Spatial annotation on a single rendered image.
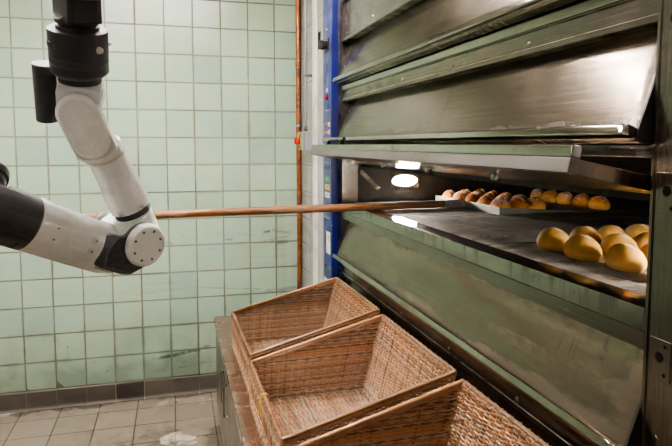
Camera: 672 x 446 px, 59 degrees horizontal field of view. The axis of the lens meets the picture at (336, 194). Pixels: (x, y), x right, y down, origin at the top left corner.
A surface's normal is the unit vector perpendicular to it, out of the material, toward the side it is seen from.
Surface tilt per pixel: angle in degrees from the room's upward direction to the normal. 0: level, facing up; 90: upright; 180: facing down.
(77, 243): 98
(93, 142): 113
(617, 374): 70
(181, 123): 90
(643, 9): 90
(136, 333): 90
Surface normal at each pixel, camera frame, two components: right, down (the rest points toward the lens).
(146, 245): 0.77, 0.18
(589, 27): -0.96, 0.02
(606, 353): -0.91, -0.32
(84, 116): 0.25, 0.47
